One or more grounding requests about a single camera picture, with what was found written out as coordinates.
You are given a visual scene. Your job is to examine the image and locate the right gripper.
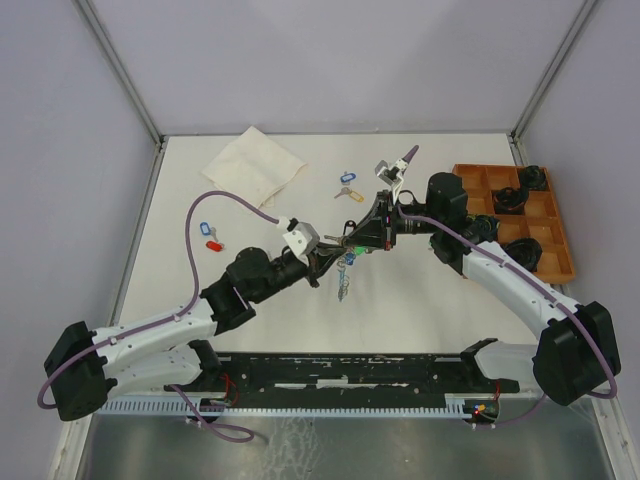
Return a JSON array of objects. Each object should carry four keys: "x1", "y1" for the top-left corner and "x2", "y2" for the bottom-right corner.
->
[{"x1": 342, "y1": 190, "x2": 442, "y2": 252}]

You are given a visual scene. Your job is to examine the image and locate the black tag key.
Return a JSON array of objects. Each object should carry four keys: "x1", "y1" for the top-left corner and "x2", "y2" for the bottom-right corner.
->
[{"x1": 342, "y1": 220, "x2": 356, "y2": 236}]

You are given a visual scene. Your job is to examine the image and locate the blue handled key organiser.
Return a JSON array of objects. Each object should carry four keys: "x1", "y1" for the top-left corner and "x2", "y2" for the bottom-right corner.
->
[{"x1": 336, "y1": 251, "x2": 356, "y2": 302}]

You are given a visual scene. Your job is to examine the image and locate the red tag key bunch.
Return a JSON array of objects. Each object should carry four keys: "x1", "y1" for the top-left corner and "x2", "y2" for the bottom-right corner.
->
[{"x1": 324, "y1": 235, "x2": 349, "y2": 248}]

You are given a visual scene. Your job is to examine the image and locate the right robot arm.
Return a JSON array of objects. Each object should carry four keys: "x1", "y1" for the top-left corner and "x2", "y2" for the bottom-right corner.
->
[{"x1": 342, "y1": 173, "x2": 621, "y2": 406}]

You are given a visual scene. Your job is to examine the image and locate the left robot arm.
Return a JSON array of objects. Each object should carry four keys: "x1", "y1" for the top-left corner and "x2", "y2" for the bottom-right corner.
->
[{"x1": 37, "y1": 243, "x2": 347, "y2": 422}]

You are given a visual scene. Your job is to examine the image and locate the yellow tag key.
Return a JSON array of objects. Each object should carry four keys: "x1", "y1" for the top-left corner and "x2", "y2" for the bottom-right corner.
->
[{"x1": 334, "y1": 187, "x2": 365, "y2": 203}]

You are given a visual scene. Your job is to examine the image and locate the blue tag upper key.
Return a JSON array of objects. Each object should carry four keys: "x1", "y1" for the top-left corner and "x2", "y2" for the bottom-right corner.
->
[{"x1": 340, "y1": 172, "x2": 357, "y2": 185}]

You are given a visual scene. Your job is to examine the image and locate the blue tag key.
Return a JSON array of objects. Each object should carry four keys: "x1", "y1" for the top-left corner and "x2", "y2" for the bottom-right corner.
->
[
  {"x1": 340, "y1": 172, "x2": 357, "y2": 185},
  {"x1": 199, "y1": 222, "x2": 217, "y2": 242}
]

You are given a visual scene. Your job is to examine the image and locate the floral fabric bundle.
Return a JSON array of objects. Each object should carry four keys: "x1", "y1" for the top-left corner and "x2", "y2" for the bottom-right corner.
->
[{"x1": 468, "y1": 214, "x2": 500, "y2": 242}]

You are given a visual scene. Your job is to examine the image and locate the white folded cloth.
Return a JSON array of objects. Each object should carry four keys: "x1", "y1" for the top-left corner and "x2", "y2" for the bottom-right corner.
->
[{"x1": 201, "y1": 126, "x2": 307, "y2": 208}]

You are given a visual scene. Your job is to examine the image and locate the black fabric bundle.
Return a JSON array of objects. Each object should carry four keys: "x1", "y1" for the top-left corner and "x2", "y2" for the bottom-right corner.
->
[
  {"x1": 504, "y1": 237, "x2": 543, "y2": 272},
  {"x1": 492, "y1": 187, "x2": 529, "y2": 215},
  {"x1": 518, "y1": 165, "x2": 548, "y2": 191}
]

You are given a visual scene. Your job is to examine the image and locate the black mounting plate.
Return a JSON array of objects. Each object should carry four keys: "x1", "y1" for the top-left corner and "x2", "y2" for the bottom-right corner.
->
[{"x1": 181, "y1": 352, "x2": 520, "y2": 407}]

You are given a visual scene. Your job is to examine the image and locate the black fabric bundle bottom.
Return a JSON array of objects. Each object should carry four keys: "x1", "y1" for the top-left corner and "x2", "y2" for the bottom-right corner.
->
[{"x1": 504, "y1": 237, "x2": 543, "y2": 272}]

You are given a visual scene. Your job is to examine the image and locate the black fabric bundle top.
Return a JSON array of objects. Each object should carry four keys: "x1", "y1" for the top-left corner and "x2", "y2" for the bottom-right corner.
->
[{"x1": 518, "y1": 165, "x2": 548, "y2": 191}]

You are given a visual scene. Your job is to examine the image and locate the wooden compartment tray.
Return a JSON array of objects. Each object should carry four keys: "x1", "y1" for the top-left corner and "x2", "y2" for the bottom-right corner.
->
[{"x1": 453, "y1": 164, "x2": 575, "y2": 285}]

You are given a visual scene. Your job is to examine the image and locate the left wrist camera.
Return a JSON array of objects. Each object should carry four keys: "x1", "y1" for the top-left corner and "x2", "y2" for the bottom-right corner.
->
[{"x1": 282, "y1": 218, "x2": 320, "y2": 260}]

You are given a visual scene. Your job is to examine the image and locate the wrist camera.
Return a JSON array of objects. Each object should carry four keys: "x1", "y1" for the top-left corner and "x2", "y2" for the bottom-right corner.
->
[
  {"x1": 375, "y1": 159, "x2": 409, "y2": 204},
  {"x1": 282, "y1": 218, "x2": 320, "y2": 260}
]

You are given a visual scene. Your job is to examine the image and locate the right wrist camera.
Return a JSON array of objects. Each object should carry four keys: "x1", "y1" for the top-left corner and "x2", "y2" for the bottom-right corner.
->
[{"x1": 375, "y1": 159, "x2": 409, "y2": 204}]

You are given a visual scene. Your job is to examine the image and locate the grey slotted cable duct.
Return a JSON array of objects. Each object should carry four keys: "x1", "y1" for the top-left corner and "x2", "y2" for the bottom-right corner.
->
[{"x1": 97, "y1": 394, "x2": 472, "y2": 420}]

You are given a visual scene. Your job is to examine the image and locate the right aluminium frame post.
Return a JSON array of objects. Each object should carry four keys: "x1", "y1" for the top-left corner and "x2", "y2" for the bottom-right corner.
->
[{"x1": 510, "y1": 0, "x2": 601, "y2": 143}]

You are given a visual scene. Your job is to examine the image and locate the aluminium frame post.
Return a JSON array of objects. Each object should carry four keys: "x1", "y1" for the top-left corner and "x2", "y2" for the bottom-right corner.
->
[
  {"x1": 510, "y1": 0, "x2": 601, "y2": 143},
  {"x1": 74, "y1": 0, "x2": 166, "y2": 146}
]

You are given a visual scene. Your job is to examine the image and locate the left aluminium frame post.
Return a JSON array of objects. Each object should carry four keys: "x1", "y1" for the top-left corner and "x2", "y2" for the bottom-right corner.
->
[{"x1": 74, "y1": 0, "x2": 166, "y2": 146}]

